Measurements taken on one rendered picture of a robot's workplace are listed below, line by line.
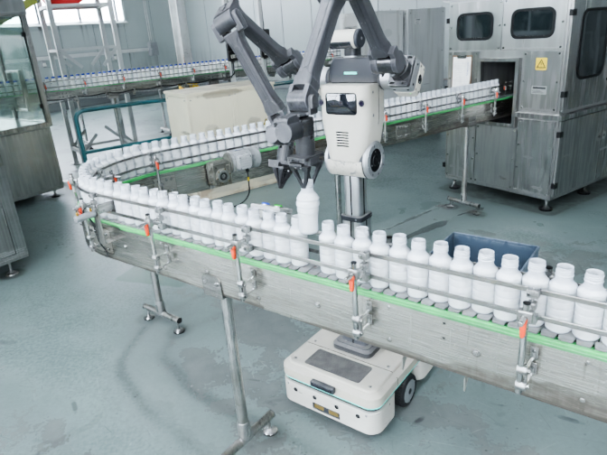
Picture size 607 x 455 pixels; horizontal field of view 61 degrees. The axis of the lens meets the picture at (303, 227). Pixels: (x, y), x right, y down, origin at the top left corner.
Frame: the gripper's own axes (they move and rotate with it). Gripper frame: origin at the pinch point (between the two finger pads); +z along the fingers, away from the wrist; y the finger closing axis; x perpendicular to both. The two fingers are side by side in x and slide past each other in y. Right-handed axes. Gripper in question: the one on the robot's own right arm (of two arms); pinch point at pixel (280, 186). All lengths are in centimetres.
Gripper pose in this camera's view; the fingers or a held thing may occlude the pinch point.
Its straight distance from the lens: 188.8
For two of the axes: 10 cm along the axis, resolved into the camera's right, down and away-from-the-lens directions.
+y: 8.0, 1.6, -5.8
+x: 5.8, 0.1, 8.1
